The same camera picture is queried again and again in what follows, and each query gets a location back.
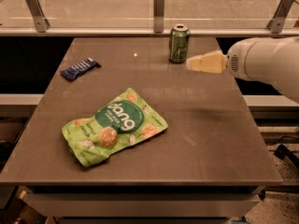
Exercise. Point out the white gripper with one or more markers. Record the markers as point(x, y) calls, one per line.
point(235, 62)

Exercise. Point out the green soda can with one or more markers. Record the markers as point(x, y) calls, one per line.
point(178, 43)

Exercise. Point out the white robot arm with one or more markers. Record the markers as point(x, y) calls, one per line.
point(273, 61)

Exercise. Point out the green dang chips bag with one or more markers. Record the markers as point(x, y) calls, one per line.
point(126, 121)

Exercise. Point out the blue snack bar wrapper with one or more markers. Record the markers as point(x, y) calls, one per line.
point(79, 69)

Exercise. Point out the glass barrier panel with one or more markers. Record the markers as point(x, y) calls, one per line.
point(196, 14)

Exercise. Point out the right metal rail bracket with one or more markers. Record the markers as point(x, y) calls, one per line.
point(276, 24)

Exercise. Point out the metal rail bracket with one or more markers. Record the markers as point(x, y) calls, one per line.
point(158, 16)
point(41, 23)
point(276, 24)

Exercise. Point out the middle metal rail bracket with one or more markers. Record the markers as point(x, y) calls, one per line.
point(158, 16)

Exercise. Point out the left metal rail bracket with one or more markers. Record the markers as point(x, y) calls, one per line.
point(41, 23)

